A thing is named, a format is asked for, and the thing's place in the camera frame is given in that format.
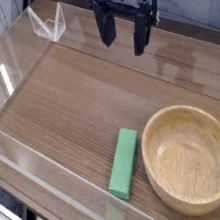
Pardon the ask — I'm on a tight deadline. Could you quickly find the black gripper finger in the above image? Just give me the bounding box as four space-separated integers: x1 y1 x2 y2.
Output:
133 13 151 57
92 1 117 47

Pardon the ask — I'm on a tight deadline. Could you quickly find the green rectangular stick block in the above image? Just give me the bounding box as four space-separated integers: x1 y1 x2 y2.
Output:
109 128 137 200

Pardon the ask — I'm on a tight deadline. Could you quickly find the wooden bowl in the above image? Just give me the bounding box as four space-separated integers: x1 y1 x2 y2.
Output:
141 105 220 216

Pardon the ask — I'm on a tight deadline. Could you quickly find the clear acrylic corner bracket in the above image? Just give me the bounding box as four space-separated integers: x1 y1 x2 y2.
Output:
27 4 66 42

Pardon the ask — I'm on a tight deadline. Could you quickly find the clear acrylic front wall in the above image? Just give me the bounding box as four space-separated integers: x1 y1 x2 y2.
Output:
0 130 157 220

